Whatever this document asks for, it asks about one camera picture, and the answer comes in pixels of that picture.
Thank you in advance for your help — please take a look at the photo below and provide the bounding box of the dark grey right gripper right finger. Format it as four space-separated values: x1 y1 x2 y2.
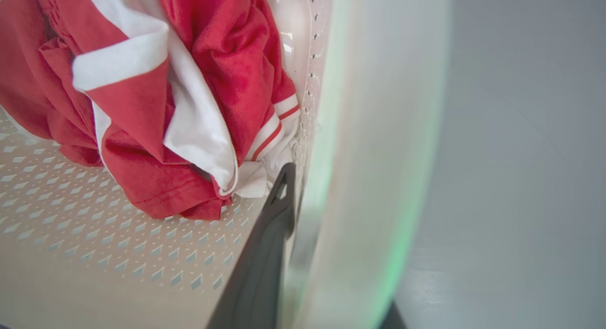
378 301 408 329

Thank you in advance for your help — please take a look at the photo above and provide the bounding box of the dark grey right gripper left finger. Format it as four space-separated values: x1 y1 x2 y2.
206 162 297 329

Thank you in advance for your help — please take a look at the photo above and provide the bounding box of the white perforated plastic laundry basket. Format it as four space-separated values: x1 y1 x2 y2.
0 0 451 329

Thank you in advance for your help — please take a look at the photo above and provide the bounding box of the red and white garment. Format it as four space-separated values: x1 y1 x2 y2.
0 0 302 221

